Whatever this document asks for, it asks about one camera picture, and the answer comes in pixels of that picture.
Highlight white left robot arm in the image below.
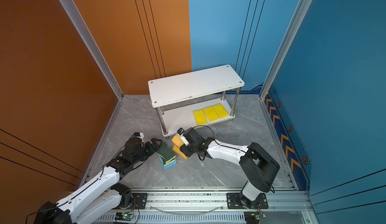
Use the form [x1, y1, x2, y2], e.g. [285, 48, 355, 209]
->
[34, 132, 163, 224]

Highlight aluminium corner post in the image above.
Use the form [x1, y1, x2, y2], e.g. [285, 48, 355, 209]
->
[259, 0, 321, 100]
[49, 0, 124, 100]

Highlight left aluminium corner post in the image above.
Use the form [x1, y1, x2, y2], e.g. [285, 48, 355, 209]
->
[49, 0, 124, 100]

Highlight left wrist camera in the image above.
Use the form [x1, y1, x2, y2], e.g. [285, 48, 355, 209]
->
[132, 132, 144, 141]

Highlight orange cellulose sponge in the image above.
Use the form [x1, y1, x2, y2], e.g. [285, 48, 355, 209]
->
[172, 146, 188, 160]
[172, 135, 184, 148]

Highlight right green circuit board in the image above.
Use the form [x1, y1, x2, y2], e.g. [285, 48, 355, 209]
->
[244, 212, 265, 224]

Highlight white two-tier metal shelf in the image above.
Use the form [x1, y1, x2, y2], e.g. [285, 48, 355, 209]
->
[148, 65, 245, 138]

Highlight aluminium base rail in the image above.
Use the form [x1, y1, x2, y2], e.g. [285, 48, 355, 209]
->
[93, 187, 319, 224]

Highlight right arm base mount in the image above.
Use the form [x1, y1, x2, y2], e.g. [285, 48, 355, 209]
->
[226, 192, 269, 210]

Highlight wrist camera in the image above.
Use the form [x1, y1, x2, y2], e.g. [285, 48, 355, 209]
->
[132, 132, 144, 141]
[177, 128, 189, 146]

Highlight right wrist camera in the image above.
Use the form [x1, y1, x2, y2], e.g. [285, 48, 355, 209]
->
[177, 128, 189, 146]

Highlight yellow sponge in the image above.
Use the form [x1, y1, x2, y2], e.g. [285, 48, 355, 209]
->
[213, 103, 229, 119]
[203, 106, 219, 122]
[193, 109, 208, 126]

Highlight right aluminium corner post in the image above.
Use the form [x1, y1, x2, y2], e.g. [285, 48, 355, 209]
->
[259, 0, 321, 100]

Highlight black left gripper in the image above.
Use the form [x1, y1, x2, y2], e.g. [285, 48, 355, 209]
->
[133, 138, 163, 166]

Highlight blue sponge bottom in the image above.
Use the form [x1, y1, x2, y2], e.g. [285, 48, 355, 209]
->
[159, 156, 177, 170]

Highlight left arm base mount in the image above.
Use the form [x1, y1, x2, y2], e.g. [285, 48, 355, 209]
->
[118, 193, 148, 210]

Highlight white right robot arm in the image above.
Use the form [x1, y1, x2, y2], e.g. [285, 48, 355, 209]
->
[177, 127, 280, 209]

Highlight left green circuit board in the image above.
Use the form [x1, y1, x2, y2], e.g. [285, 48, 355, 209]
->
[114, 213, 134, 222]

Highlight green scrub sponge top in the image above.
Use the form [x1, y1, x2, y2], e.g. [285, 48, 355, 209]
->
[157, 143, 176, 165]

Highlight green circuit board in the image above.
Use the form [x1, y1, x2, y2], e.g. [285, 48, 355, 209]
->
[244, 212, 265, 224]
[114, 213, 134, 222]

